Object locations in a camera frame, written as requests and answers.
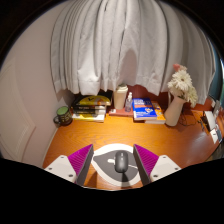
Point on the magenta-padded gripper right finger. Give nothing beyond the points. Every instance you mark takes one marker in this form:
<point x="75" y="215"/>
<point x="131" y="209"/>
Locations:
<point x="165" y="166"/>

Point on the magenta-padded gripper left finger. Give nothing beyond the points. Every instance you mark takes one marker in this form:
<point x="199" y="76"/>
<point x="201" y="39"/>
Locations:
<point x="60" y="166"/>

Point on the dark grey computer mouse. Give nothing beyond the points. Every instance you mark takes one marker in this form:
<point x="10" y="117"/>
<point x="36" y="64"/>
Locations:
<point x="121" y="161"/>

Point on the white and grey mouse pad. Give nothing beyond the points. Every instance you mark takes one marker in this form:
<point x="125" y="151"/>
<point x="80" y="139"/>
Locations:
<point x="105" y="163"/>

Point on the dark mug with green inside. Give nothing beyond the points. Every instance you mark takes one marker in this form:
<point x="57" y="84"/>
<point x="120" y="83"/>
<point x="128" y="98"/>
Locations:
<point x="64" y="116"/>

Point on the orange book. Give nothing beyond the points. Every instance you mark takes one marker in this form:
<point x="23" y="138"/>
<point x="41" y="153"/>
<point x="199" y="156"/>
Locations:
<point x="160" y="115"/>

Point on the white vase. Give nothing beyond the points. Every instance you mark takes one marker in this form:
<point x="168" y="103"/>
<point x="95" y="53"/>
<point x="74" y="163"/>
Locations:
<point x="174" y="111"/>

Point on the yellow and white book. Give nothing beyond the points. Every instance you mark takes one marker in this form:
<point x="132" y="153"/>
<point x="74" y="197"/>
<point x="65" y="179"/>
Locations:
<point x="87" y="117"/>

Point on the dark book with white pages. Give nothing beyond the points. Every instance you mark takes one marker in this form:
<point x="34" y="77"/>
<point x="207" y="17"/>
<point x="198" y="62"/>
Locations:
<point x="88" y="112"/>

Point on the blue book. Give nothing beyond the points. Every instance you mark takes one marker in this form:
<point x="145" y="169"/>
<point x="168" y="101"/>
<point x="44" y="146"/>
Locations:
<point x="144" y="108"/>

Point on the white flat device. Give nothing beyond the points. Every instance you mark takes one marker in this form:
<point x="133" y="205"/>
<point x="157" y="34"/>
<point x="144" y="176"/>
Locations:
<point x="210" y="120"/>

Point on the thin dark book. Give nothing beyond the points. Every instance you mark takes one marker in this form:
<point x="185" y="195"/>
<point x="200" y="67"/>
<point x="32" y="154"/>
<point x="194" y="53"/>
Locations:
<point x="88" y="108"/>

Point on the thin red book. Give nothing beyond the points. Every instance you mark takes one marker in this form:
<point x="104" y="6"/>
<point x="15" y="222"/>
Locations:
<point x="118" y="112"/>

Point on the clear pump bottle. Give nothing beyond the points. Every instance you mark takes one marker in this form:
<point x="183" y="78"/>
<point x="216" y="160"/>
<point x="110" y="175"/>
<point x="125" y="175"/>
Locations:
<point x="128" y="104"/>

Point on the black and yellow book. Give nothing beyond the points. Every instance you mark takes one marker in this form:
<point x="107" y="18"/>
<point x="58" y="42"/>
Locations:
<point x="91" y="101"/>

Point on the beige tumbler with lid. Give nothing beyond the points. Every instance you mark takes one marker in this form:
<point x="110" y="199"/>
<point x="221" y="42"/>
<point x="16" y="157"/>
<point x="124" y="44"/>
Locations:
<point x="120" y="98"/>

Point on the white and pink flowers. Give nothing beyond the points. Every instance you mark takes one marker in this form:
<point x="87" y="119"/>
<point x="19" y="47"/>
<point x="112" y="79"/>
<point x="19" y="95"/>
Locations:
<point x="181" y="81"/>

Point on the white pleated curtain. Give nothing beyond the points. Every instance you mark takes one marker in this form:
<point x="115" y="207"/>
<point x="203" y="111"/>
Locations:
<point x="126" y="43"/>

